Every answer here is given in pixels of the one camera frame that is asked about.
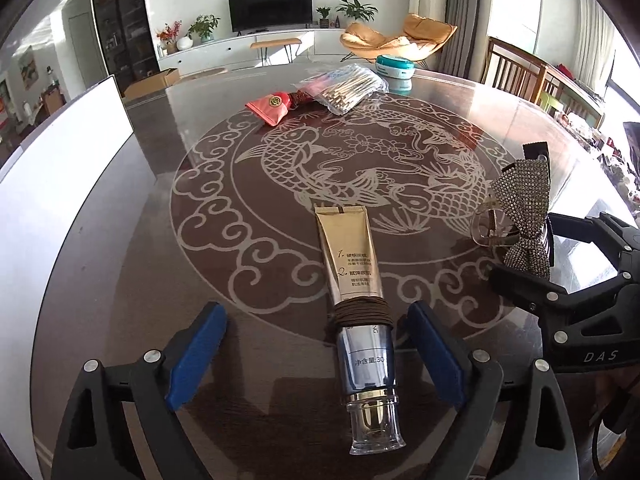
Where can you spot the black television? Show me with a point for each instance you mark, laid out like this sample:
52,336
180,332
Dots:
270,7

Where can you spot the large leafy potted plant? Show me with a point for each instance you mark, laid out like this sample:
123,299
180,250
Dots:
356,10

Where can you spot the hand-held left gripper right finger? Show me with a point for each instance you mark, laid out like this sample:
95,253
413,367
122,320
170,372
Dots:
440,355

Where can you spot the white television cabinet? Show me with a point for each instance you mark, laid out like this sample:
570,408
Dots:
225,52

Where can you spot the red flower plant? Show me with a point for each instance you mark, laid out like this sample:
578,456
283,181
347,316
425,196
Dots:
169,35

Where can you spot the orange lounge chair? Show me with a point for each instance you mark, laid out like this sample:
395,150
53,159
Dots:
425,32

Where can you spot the dark display cabinet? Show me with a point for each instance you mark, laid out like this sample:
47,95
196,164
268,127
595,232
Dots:
122,25

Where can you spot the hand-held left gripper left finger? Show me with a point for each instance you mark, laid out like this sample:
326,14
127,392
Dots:
195,355

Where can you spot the wooden dining chair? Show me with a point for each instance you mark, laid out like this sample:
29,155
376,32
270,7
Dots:
570,97
510,70

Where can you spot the white round vase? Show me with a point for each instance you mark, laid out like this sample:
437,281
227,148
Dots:
184,43

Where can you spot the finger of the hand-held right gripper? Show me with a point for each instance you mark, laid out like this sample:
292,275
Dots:
607,232
525,290

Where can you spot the cardboard box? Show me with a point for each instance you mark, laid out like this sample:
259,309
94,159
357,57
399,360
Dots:
150,82

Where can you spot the white door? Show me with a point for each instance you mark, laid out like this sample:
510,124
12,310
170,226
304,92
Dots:
82,52

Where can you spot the wooden stool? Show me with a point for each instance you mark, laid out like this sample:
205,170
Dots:
275,41

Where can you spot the red foil packet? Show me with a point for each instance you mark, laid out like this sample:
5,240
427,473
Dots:
270,107

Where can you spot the wall painting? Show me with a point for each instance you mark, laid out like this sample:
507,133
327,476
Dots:
29,67

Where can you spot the green potted plant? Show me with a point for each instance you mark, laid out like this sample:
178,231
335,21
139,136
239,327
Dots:
204,27

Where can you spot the grey curtain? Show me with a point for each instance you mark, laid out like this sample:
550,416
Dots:
467,15

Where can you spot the rhinestone bow hair clip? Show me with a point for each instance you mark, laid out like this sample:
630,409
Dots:
522,200

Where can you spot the small potted plant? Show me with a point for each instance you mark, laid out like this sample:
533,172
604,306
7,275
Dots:
323,16

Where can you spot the gold cosmetic tube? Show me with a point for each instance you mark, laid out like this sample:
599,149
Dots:
350,260

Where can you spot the cotton swab pack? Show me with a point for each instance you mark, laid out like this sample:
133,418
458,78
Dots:
345,87

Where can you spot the teal round container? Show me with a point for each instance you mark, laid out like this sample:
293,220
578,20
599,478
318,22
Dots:
395,71

